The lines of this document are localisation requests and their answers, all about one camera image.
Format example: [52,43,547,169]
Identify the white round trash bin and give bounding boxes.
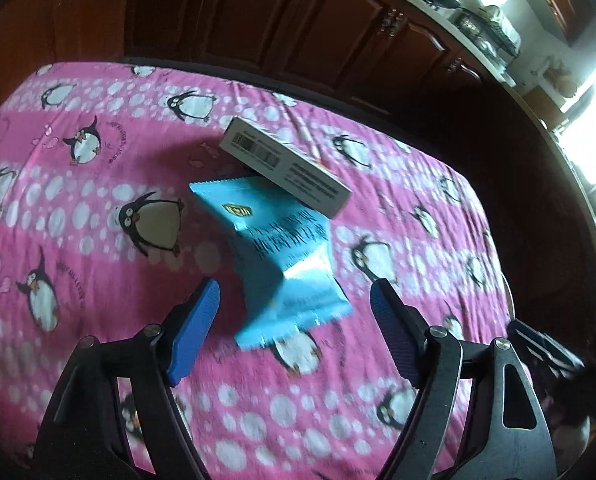
[500,273,516,318]

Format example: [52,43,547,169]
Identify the pink penguin tablecloth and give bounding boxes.
[0,63,509,479]

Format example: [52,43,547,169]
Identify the black dish rack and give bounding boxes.
[450,6,522,68]

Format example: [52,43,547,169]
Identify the long grey white box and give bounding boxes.
[220,116,352,219]

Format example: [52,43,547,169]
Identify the white gloved right hand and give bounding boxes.
[540,396,590,474]

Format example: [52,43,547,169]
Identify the dark wooden base cabinets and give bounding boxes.
[0,0,596,295]

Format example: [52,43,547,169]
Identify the blue snack bag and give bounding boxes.
[189,176,353,350]

